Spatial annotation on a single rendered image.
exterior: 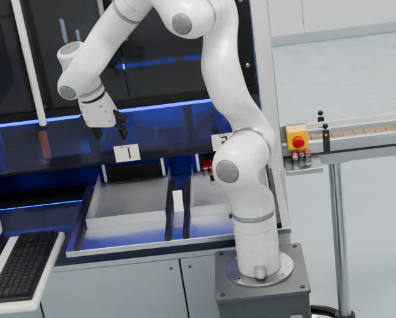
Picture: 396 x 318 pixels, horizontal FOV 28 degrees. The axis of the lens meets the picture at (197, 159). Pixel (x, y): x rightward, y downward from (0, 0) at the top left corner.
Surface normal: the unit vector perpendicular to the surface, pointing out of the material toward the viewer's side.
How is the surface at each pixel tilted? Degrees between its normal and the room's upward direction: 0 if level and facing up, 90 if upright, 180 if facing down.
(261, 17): 90
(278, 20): 90
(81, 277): 90
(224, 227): 0
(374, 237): 0
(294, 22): 90
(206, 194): 0
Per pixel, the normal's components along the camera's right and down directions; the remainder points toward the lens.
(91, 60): 0.23, 0.12
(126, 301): -0.01, 0.40
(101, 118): -0.36, 0.64
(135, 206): -0.13, -0.91
